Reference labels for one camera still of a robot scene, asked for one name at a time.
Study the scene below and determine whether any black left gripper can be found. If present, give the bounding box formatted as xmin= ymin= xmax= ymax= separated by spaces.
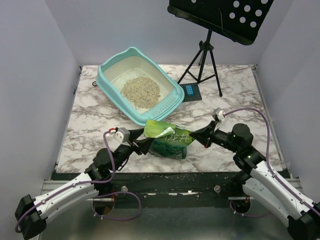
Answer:
xmin=111 ymin=128 xmax=156 ymax=172

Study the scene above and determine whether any green litter bag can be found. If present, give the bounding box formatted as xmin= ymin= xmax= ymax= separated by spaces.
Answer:
xmin=143 ymin=120 xmax=194 ymax=160

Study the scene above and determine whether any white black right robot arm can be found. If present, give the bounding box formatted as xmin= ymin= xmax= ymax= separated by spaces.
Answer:
xmin=190 ymin=121 xmax=320 ymax=240

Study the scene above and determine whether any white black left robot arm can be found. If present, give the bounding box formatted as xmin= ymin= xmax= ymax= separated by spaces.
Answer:
xmin=14 ymin=127 xmax=154 ymax=240

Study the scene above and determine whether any beige litter pile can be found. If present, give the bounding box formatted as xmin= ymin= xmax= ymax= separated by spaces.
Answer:
xmin=120 ymin=76 xmax=161 ymax=109

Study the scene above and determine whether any teal cat litter box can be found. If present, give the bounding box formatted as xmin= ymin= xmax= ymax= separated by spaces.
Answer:
xmin=96 ymin=46 xmax=185 ymax=126

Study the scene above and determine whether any black lego baseplate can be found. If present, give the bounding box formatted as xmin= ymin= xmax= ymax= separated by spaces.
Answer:
xmin=180 ymin=83 xmax=202 ymax=102

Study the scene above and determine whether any black tripod stand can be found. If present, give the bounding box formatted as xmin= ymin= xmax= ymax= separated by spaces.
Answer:
xmin=177 ymin=30 xmax=223 ymax=97

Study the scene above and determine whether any black music stand tray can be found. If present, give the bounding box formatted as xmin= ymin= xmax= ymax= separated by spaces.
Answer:
xmin=167 ymin=0 xmax=273 ymax=46

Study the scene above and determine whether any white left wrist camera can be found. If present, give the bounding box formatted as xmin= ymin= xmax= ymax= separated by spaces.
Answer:
xmin=109 ymin=127 xmax=130 ymax=144

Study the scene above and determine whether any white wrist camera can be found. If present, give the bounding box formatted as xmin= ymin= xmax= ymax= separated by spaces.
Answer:
xmin=211 ymin=107 xmax=226 ymax=124
xmin=109 ymin=127 xmax=130 ymax=144

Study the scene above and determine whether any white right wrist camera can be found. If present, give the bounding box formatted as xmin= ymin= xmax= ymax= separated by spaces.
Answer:
xmin=211 ymin=107 xmax=226 ymax=124

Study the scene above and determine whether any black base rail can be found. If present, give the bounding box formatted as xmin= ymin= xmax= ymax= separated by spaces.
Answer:
xmin=97 ymin=172 xmax=254 ymax=213

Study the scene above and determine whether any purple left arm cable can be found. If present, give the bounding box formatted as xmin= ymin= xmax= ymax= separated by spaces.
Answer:
xmin=14 ymin=128 xmax=142 ymax=233

